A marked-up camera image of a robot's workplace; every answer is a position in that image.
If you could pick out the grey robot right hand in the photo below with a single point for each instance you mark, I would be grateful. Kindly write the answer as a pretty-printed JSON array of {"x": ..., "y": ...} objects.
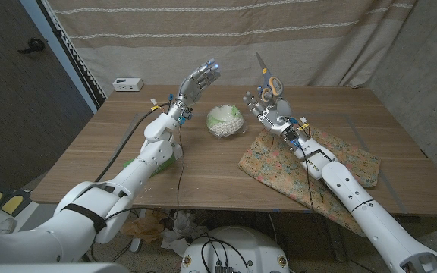
[{"x": 275, "y": 117}]

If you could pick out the green cardboard box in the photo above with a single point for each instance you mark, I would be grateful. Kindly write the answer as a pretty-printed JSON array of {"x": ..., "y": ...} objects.
[{"x": 165, "y": 165}]

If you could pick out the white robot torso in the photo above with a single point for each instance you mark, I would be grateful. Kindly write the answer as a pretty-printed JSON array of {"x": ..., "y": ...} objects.
[{"x": 237, "y": 242}]

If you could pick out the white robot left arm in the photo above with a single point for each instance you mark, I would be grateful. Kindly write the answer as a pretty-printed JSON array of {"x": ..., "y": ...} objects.
[{"x": 89, "y": 212}]

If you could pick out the white sneaker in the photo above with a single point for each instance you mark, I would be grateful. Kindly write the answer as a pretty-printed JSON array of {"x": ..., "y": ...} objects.
[{"x": 4, "y": 226}]

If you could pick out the white power strip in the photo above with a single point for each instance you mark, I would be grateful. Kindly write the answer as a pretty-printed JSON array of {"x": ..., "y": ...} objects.
[{"x": 127, "y": 84}]

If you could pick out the white table leg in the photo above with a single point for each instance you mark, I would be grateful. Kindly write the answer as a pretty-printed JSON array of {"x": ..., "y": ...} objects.
[{"x": 138, "y": 242}]

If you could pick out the beige striped curtain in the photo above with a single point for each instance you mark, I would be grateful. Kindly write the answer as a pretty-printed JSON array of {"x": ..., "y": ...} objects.
[{"x": 317, "y": 38}]

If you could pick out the crumpled brown paper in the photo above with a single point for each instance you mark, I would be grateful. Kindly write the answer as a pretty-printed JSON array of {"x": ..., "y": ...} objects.
[{"x": 142, "y": 227}]

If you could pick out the floral patterned cloth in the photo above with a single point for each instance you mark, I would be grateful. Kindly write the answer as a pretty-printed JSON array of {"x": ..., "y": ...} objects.
[{"x": 275, "y": 167}]

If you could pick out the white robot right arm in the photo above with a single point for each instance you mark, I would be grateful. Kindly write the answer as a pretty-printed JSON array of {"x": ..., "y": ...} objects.
[{"x": 362, "y": 204}]

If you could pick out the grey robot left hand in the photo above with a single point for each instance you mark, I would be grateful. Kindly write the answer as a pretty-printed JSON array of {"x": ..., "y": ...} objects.
[{"x": 192, "y": 87}]

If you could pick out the grey table leg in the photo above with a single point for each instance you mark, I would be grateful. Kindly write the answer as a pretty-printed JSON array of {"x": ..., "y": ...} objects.
[{"x": 334, "y": 235}]

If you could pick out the crumpled white paper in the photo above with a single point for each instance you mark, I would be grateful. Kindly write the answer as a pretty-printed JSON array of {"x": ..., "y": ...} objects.
[{"x": 180, "y": 231}]

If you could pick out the black curtain frame pole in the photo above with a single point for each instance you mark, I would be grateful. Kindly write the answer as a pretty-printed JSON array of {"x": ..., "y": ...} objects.
[{"x": 74, "y": 57}]

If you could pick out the bag of white candies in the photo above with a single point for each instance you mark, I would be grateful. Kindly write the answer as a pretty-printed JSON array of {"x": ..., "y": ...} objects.
[{"x": 226, "y": 125}]

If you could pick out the dark wooden door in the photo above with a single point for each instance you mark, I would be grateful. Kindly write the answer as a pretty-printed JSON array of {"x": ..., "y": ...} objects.
[{"x": 13, "y": 113}]

